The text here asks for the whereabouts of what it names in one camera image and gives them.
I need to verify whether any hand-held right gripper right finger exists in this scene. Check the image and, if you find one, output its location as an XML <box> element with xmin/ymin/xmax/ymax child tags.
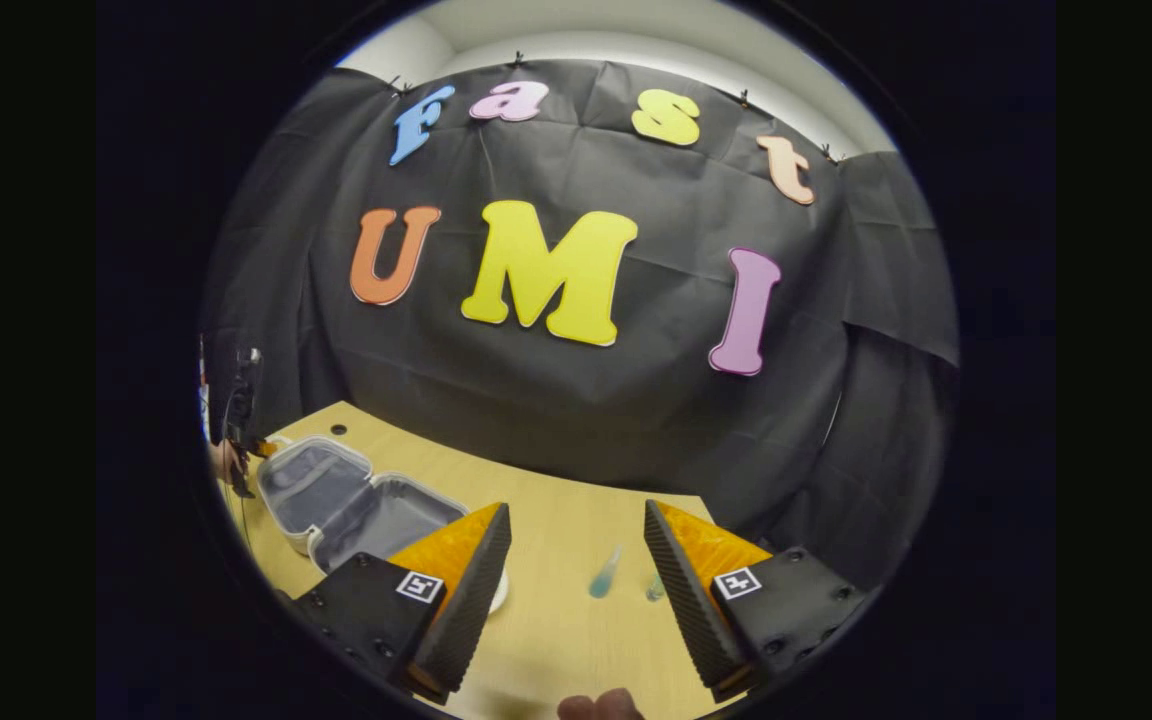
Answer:
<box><xmin>643</xmin><ymin>499</ymin><xmax>873</xmax><ymax>704</ymax></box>

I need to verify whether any white suitcase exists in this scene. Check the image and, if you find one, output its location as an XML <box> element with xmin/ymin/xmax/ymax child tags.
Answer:
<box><xmin>256</xmin><ymin>435</ymin><xmax>512</xmax><ymax>616</ymax></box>

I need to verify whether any pale teal squeeze tube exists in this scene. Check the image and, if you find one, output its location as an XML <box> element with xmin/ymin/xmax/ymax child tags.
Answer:
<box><xmin>588</xmin><ymin>545</ymin><xmax>625</xmax><ymax>600</ymax></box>

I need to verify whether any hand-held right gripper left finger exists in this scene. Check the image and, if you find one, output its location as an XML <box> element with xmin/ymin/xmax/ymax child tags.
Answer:
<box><xmin>291</xmin><ymin>500</ymin><xmax>514</xmax><ymax>707</ymax></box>

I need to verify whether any black backdrop cloth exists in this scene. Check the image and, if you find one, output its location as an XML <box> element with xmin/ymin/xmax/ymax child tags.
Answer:
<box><xmin>201</xmin><ymin>58</ymin><xmax>960</xmax><ymax>591</ymax></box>

